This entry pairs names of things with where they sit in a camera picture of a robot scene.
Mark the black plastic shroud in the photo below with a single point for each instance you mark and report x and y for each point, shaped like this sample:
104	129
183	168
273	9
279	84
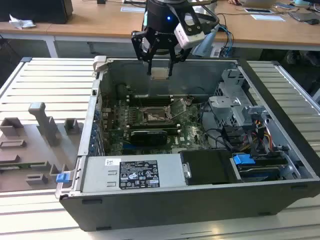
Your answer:
207	167

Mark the hard disk in blue carrier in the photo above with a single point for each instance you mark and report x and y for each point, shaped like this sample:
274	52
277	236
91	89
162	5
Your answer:
243	159

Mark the wooden desk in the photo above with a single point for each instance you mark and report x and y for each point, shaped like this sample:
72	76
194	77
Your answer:
100	22

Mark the grey parts rack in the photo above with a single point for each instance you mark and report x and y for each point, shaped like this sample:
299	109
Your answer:
25	150

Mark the crumpled white paper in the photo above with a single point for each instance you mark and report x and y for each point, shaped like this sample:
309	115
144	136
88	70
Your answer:
22	23

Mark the grey plastic case latch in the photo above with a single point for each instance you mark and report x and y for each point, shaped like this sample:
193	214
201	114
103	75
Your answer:
100	62

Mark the white paper sheet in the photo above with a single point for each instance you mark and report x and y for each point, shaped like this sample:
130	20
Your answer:
267	17

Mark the blue plastic case latch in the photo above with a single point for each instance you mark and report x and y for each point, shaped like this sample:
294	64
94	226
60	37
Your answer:
62	178

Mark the white label sheet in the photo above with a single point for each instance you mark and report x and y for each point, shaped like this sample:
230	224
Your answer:
132	9

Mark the white tablet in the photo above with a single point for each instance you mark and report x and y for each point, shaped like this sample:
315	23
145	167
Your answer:
258	10

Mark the silver square CPU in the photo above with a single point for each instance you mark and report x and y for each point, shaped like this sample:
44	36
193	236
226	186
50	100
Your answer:
160	73

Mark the CPU socket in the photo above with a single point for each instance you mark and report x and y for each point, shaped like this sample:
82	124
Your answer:
152	116

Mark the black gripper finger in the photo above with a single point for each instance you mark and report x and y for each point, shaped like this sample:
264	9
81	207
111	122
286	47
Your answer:
171	67
136	45

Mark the green motherboard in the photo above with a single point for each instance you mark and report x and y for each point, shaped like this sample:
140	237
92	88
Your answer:
192	135

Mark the silver power supply box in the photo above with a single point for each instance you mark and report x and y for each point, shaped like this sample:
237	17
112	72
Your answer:
100	175

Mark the silver metal disk cage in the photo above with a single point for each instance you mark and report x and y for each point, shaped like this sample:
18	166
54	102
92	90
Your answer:
225	107

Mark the black open PC case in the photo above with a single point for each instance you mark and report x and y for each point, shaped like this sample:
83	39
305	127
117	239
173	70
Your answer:
175	207

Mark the black graphics card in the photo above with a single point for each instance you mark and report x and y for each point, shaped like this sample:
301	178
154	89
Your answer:
147	137

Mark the black box on desk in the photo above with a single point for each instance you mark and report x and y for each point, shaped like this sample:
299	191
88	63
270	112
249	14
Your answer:
37	11

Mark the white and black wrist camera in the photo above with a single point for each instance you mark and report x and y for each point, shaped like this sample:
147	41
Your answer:
185	37

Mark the green RAM stick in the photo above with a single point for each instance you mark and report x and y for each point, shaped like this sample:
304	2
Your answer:
15	165

